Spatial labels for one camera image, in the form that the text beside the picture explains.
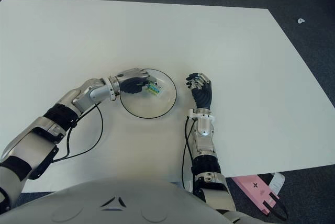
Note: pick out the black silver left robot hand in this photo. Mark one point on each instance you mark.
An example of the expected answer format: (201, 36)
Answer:
(131, 80)

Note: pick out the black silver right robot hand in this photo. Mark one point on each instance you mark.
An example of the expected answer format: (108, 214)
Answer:
(201, 94)

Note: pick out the green white toothpaste tube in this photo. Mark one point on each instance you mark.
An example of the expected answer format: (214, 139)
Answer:
(154, 89)

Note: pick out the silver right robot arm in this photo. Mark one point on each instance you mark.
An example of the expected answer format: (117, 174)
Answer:
(205, 143)

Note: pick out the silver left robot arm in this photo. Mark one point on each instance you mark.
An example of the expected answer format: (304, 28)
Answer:
(39, 135)

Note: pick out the white plate with black rim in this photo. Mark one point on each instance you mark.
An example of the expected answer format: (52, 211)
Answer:
(146, 106)

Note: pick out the pink tool on floor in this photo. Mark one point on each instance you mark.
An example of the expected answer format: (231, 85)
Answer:
(251, 187)

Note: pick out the white paper strip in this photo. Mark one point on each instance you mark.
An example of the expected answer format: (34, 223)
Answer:
(277, 182)

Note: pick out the small white floor object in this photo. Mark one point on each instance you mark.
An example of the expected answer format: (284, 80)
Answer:
(301, 21)

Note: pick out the grey robot torso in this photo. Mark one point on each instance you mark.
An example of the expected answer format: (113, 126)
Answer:
(117, 203)

